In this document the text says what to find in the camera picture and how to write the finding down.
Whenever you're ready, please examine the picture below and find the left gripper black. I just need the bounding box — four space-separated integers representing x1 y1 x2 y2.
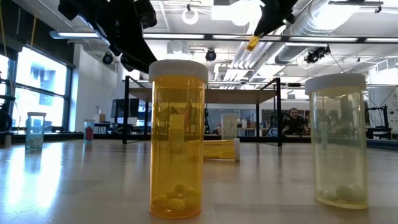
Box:
93 0 158 74

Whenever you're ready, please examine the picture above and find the blue bottle with red pills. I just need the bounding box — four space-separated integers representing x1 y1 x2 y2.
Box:
83 119 95 143

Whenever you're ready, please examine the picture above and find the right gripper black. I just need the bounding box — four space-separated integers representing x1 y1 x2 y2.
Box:
254 0 299 37

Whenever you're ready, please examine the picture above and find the black machine frame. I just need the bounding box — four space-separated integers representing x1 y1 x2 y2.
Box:
366 105 393 140

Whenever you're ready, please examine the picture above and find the large window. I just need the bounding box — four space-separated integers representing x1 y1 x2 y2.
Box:
12 46 74 131

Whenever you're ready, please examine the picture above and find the black aluminium rig frame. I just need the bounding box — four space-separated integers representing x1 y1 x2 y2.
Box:
9 132 312 146

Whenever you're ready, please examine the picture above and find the silver ventilation duct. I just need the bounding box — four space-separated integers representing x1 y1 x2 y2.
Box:
275 0 346 65

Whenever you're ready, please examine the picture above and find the pale yellow pill bottle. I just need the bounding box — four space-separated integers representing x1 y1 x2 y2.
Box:
304 72 369 210
220 113 239 141

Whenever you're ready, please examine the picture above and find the black ceiling light track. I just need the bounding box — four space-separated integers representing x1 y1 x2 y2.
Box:
49 30 398 44

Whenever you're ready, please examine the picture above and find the wooden shelf black metal frame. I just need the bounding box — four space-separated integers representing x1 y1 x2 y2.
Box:
122 75 283 147

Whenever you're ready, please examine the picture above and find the white ring lamp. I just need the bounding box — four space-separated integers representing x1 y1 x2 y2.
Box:
182 7 200 26

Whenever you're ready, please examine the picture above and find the person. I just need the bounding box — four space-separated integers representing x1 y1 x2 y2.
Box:
282 108 308 136

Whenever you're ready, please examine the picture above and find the black computer monitor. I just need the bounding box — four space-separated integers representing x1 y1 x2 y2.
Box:
111 98 141 119

